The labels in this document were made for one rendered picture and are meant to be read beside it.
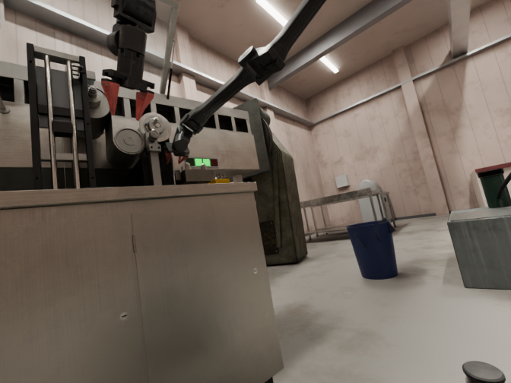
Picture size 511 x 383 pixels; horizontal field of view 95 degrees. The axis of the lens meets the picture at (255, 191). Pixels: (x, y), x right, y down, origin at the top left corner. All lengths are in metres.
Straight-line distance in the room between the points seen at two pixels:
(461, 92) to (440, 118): 0.78
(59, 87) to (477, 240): 2.50
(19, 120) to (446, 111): 8.79
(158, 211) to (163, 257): 0.15
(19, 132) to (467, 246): 2.74
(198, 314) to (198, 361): 0.14
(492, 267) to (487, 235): 0.21
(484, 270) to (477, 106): 6.92
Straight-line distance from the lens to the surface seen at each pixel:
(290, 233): 3.60
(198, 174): 1.21
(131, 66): 0.69
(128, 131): 1.23
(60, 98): 1.14
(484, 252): 2.30
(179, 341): 0.93
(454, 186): 8.62
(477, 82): 9.05
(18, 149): 1.52
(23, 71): 1.69
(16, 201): 0.82
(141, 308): 0.87
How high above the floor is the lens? 0.72
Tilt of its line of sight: 7 degrees up
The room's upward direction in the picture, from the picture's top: 10 degrees counter-clockwise
